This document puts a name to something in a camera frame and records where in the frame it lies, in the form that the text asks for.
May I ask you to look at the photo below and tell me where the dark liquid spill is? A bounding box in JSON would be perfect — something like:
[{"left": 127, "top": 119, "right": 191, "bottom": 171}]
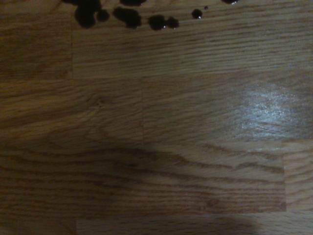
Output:
[{"left": 61, "top": 0, "right": 241, "bottom": 31}]

